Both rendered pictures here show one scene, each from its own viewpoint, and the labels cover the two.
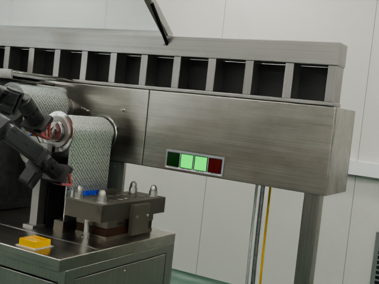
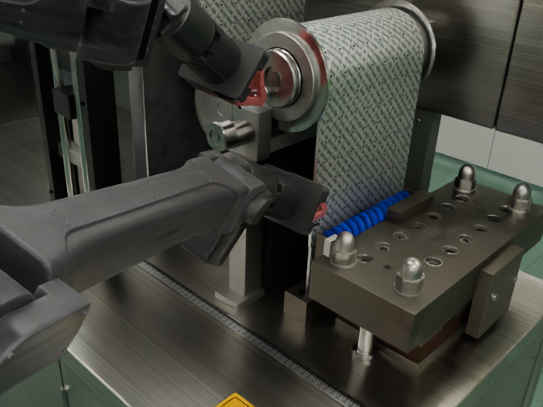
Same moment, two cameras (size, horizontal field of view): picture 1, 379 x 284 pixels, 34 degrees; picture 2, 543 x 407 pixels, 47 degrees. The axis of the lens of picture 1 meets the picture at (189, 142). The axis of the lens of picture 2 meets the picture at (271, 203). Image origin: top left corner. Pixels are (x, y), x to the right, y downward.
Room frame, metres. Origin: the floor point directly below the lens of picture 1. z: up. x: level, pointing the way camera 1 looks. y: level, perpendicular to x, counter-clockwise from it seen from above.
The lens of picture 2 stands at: (1.41, 0.31, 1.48)
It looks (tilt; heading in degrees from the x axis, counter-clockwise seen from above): 27 degrees down; 13
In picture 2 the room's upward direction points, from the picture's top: 3 degrees clockwise
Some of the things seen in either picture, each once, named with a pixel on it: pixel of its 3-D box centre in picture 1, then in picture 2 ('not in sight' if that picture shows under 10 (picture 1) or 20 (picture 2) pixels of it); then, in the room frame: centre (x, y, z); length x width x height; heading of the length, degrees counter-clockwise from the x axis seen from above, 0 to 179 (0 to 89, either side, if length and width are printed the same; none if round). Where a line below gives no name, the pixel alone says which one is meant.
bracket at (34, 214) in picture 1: (36, 185); (240, 211); (2.17, 0.52, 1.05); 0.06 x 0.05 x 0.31; 150
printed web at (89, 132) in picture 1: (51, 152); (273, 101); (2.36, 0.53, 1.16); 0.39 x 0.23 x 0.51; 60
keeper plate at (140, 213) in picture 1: (139, 218); (496, 291); (2.20, 0.15, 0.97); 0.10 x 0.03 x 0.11; 150
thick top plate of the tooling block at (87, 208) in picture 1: (118, 205); (438, 249); (2.24, 0.24, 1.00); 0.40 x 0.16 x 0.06; 150
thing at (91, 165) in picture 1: (88, 172); (364, 165); (2.26, 0.36, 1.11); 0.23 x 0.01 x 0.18; 150
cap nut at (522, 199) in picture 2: (153, 190); (521, 195); (2.35, 0.12, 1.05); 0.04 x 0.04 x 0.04
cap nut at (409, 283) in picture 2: (101, 196); (410, 274); (2.08, 0.28, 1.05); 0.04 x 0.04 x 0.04
